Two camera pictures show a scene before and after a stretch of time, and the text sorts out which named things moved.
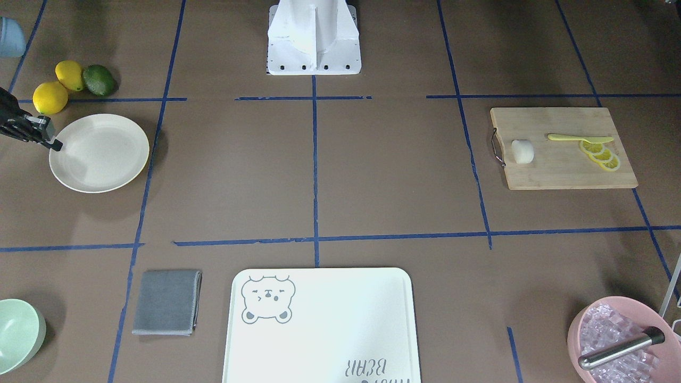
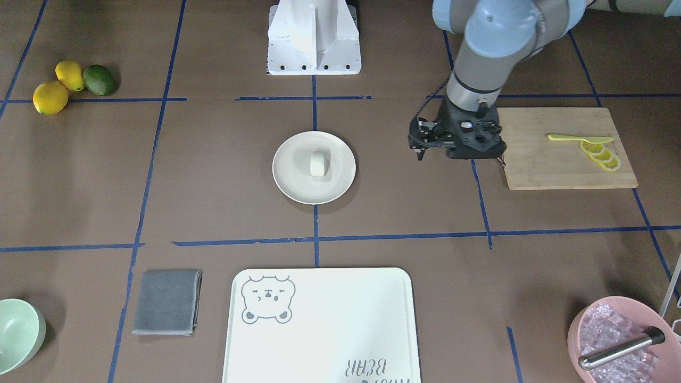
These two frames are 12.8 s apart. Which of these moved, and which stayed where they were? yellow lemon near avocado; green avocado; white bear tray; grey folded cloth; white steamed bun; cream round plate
Moved: cream round plate; white steamed bun
Stayed: green avocado; grey folded cloth; white bear tray; yellow lemon near avocado
